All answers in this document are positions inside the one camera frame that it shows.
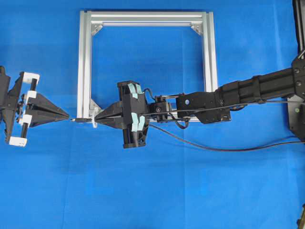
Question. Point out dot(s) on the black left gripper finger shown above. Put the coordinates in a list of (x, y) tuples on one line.
[(42, 117), (42, 103)]

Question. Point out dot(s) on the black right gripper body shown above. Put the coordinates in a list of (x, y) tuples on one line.
[(133, 139)]

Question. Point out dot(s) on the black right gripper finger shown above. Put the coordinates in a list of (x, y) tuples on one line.
[(114, 122), (113, 110)]

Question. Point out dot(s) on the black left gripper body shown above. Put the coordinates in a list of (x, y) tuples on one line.
[(13, 107)]

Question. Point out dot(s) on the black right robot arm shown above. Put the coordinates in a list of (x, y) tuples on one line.
[(210, 107)]

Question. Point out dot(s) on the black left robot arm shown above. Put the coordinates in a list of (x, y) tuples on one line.
[(25, 88)]

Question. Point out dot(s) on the white zip tie loop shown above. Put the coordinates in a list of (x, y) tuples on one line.
[(94, 112)]

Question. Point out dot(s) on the dark object bottom right corner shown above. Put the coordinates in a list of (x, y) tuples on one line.
[(301, 221)]

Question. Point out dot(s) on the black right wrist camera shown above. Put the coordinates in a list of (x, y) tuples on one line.
[(134, 105)]

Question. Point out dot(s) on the silver aluminium extrusion frame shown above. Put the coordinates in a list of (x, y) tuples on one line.
[(91, 22)]

